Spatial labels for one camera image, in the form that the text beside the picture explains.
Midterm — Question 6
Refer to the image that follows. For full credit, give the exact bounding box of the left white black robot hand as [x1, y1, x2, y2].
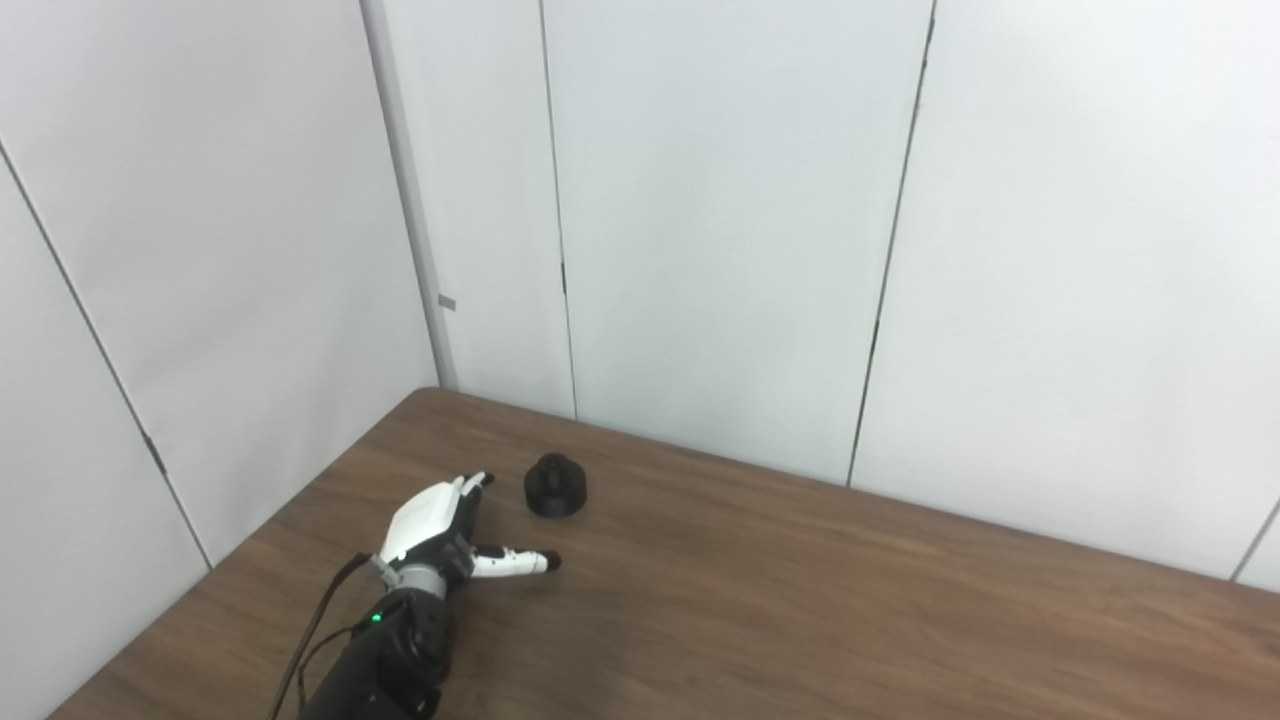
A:
[378, 472, 562, 601]

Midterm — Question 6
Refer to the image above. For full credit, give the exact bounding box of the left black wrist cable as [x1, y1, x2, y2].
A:
[268, 553, 376, 720]

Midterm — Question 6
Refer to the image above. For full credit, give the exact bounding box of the grey metal post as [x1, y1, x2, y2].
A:
[360, 0, 461, 391]

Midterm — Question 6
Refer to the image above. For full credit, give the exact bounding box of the round black plastic part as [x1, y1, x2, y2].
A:
[524, 452, 588, 519]

